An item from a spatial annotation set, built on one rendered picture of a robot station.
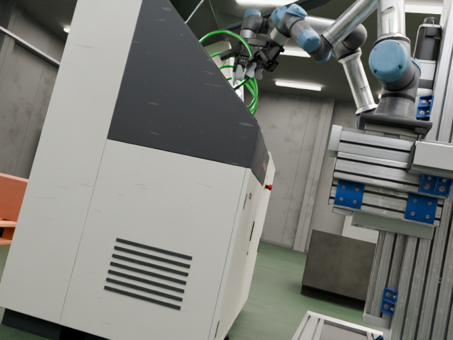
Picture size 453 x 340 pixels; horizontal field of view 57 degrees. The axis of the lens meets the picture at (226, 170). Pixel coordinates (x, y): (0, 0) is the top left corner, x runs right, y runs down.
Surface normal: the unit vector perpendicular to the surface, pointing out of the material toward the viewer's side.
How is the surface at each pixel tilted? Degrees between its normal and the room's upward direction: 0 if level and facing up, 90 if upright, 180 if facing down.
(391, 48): 98
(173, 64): 90
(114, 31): 90
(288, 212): 90
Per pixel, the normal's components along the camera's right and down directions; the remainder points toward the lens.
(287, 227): -0.27, -0.15
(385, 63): -0.57, -0.07
